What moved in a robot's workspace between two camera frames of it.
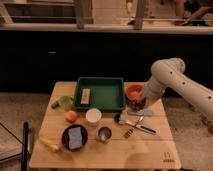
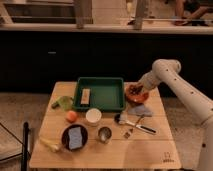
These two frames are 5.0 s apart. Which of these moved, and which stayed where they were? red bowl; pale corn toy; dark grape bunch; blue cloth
Moved: dark grape bunch
Stayed: red bowl; pale corn toy; blue cloth
